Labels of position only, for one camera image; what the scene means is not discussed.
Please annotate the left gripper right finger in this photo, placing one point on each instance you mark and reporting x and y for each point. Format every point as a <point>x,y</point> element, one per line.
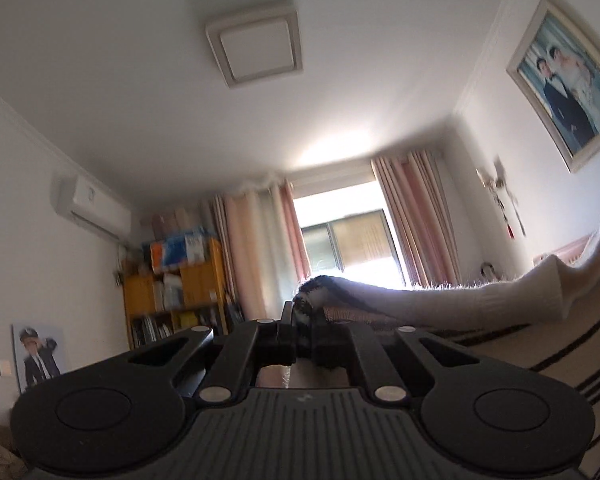
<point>350,355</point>

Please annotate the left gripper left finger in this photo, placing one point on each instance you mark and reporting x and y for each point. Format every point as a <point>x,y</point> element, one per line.
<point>252,345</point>

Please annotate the white striped knit sweater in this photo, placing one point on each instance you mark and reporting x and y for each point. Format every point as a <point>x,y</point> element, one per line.
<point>503,378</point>

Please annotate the dark hanging tote bag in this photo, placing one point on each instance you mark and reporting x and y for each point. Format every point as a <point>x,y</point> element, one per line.
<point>233,313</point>

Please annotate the wooden bookshelf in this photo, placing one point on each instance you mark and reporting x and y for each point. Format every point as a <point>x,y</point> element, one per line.
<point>158,304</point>

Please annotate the pink sheer curtain left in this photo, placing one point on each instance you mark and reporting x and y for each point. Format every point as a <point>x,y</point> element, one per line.
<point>265,254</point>

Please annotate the pink striped curtain right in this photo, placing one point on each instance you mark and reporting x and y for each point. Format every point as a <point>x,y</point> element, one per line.
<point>418,208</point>

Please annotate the child pilot portrait poster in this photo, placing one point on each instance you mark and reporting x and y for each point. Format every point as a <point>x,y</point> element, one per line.
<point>39,353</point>

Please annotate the wooden bed headboard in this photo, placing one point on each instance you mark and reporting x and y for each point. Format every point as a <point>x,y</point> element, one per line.
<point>569,253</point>

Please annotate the square ceiling lamp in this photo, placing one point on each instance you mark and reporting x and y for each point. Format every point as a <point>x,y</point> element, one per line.
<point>256,43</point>

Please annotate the framed wedding photo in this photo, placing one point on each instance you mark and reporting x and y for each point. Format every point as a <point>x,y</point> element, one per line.
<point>556,66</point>

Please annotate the white wall switch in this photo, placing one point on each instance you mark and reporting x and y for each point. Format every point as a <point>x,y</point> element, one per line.
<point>6,368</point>

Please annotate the wall hanging ornament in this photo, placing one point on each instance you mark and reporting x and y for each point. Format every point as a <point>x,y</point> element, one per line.
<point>495,183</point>

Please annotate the white wall air conditioner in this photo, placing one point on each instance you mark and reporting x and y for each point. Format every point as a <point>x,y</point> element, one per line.
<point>84,203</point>

